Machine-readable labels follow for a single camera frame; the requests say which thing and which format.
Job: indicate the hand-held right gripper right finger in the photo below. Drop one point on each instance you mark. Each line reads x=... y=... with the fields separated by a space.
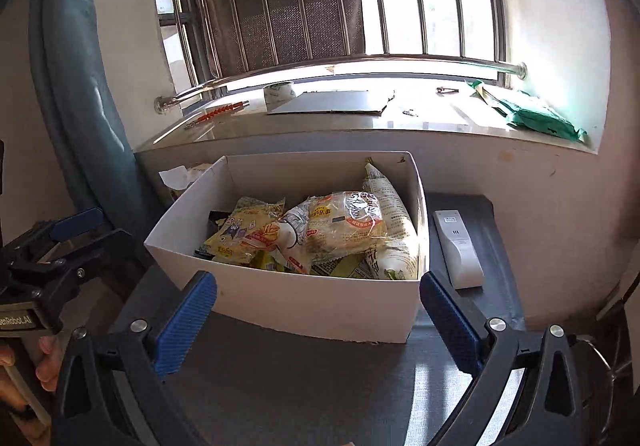
x=450 y=321

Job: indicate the yellow snack bag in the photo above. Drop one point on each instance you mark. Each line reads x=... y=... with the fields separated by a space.
x=267 y=261

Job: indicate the green packet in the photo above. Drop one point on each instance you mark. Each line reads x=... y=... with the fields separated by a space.
x=535 y=115

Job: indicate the person's left hand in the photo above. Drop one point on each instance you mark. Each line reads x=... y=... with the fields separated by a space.
x=47 y=366

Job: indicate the steel window rail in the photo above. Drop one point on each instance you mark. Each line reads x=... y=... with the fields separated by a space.
x=350 y=61

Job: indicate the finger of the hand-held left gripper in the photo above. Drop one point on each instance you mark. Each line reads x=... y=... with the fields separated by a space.
x=75 y=225
x=100 y=256

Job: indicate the grey hanging fabric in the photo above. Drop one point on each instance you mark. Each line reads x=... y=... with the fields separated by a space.
x=290 y=0

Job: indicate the small metal keys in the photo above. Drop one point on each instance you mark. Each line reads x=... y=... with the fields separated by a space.
x=446 y=89

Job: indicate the long white green snack bag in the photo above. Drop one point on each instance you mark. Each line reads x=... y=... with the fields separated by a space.
x=392 y=211

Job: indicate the white cardboard box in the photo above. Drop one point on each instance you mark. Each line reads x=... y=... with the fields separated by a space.
x=300 y=306

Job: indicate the grey cardboard sheet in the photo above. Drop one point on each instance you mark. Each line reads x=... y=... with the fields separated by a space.
x=330 y=101

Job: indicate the small black item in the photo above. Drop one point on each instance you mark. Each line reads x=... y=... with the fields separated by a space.
x=409 y=112

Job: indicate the blue curtain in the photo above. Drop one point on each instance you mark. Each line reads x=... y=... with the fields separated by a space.
x=75 y=100

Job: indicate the tissue pack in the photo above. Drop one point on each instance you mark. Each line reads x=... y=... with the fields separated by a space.
x=175 y=178

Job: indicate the bread packet red label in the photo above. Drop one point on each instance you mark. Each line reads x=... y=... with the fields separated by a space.
x=345 y=226

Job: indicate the cartoon printed snack packet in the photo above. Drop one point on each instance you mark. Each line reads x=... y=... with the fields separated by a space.
x=292 y=236

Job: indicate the window grille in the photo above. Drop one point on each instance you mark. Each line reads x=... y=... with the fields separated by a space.
x=440 y=0

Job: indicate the cream paper strip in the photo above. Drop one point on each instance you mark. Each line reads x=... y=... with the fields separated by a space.
x=482 y=93

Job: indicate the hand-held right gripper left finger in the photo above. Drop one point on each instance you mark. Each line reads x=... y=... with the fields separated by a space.
x=182 y=321

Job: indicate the tape roll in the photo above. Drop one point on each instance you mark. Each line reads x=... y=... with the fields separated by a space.
x=277 y=98

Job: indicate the white remote control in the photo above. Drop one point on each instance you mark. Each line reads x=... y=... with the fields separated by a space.
x=457 y=251

